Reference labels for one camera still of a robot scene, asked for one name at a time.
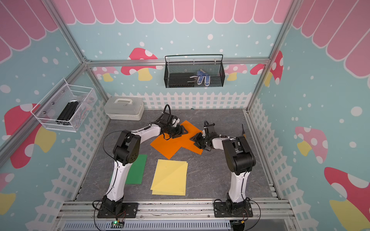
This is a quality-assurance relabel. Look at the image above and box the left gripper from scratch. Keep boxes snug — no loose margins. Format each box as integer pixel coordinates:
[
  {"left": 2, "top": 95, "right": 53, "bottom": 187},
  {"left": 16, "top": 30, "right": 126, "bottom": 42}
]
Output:
[{"left": 166, "top": 124, "right": 188, "bottom": 139}]

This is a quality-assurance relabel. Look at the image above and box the orange paper sheet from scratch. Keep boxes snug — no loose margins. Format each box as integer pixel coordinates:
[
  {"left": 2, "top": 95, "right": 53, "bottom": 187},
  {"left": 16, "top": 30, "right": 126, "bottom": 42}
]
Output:
[
  {"left": 180, "top": 121, "right": 203, "bottom": 155},
  {"left": 150, "top": 135, "right": 184, "bottom": 160}
]

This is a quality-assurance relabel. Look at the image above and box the yellow paper sheet bottom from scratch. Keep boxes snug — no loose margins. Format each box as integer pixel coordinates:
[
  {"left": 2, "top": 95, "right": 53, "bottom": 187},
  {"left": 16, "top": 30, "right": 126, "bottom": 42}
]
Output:
[{"left": 150, "top": 159, "right": 188, "bottom": 196}]

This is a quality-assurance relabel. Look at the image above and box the green paper sheet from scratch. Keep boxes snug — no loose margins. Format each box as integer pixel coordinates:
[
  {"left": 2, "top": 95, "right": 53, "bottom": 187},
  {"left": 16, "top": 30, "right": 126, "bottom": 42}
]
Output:
[{"left": 126, "top": 155, "right": 147, "bottom": 185}]

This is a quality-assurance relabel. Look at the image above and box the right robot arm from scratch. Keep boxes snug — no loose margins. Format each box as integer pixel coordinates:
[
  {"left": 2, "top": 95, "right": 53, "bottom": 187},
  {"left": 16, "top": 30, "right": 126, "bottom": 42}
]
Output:
[{"left": 190, "top": 121, "right": 256, "bottom": 218}]

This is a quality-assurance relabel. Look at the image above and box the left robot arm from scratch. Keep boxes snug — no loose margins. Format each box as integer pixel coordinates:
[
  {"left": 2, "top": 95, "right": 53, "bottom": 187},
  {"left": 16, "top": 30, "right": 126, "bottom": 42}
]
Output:
[{"left": 98, "top": 105, "right": 188, "bottom": 218}]

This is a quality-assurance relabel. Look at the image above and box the black box in mesh basket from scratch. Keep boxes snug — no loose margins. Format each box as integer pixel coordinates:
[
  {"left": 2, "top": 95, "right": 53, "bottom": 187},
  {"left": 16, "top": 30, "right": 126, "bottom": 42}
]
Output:
[{"left": 167, "top": 73, "right": 196, "bottom": 88}]

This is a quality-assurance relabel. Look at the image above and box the white plastic storage box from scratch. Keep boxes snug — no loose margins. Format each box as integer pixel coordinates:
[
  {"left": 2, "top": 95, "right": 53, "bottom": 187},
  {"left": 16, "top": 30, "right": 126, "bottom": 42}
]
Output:
[{"left": 104, "top": 96, "right": 144, "bottom": 121}]

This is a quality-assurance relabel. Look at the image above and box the blue white item in basket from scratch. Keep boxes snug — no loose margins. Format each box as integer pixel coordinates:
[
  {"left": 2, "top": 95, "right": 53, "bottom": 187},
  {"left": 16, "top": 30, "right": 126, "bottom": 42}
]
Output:
[{"left": 188, "top": 70, "right": 211, "bottom": 87}]

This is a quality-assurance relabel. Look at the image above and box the small green circuit board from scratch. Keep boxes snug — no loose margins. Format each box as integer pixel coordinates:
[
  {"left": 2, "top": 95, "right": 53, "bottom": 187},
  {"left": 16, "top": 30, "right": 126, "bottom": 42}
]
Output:
[{"left": 110, "top": 220, "right": 125, "bottom": 229}]

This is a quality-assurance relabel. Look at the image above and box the black item in white basket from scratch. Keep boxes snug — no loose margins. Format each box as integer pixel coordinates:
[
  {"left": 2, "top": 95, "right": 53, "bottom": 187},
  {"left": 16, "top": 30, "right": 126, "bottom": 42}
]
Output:
[{"left": 56, "top": 101, "right": 79, "bottom": 126}]

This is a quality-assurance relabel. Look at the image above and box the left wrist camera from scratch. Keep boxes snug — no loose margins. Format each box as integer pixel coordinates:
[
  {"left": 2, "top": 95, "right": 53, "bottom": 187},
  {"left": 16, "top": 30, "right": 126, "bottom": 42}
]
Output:
[{"left": 171, "top": 116, "right": 180, "bottom": 127}]

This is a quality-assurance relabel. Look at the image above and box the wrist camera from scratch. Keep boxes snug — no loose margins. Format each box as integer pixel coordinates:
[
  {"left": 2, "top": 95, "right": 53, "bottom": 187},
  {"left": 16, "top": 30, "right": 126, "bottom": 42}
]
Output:
[
  {"left": 204, "top": 120, "right": 217, "bottom": 137},
  {"left": 171, "top": 116, "right": 180, "bottom": 127}
]

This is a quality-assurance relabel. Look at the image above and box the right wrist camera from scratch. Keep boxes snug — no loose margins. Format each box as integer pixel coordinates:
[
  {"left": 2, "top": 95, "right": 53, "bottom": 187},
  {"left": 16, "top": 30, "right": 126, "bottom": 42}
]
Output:
[{"left": 204, "top": 120, "right": 217, "bottom": 137}]

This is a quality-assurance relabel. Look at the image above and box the screwdriver with wooden handle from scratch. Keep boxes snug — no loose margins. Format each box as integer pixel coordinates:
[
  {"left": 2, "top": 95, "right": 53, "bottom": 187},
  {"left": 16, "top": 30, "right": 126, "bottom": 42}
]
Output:
[{"left": 242, "top": 124, "right": 246, "bottom": 138}]

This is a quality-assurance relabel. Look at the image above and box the black wire mesh basket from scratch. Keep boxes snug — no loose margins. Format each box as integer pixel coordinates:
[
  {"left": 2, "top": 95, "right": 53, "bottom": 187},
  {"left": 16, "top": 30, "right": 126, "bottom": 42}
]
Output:
[{"left": 164, "top": 54, "right": 225, "bottom": 88}]

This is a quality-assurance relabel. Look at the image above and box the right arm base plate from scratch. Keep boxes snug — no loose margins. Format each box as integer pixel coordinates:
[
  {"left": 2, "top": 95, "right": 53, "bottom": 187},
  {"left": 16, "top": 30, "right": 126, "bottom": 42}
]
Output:
[{"left": 213, "top": 200, "right": 253, "bottom": 218}]

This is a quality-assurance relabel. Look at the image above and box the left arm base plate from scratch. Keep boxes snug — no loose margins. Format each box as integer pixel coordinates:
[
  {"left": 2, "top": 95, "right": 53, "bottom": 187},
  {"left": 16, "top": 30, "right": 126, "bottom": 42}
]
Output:
[{"left": 97, "top": 202, "right": 138, "bottom": 219}]

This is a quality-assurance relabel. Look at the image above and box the white wire basket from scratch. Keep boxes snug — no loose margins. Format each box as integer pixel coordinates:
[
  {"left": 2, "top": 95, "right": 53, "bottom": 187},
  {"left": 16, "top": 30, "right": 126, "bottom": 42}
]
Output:
[{"left": 31, "top": 79, "right": 98, "bottom": 132}]

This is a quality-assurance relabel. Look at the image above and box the aluminium front rail frame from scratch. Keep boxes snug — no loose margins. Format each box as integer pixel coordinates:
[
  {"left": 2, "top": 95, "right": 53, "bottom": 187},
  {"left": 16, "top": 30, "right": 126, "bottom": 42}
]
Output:
[{"left": 51, "top": 198, "right": 300, "bottom": 231}]

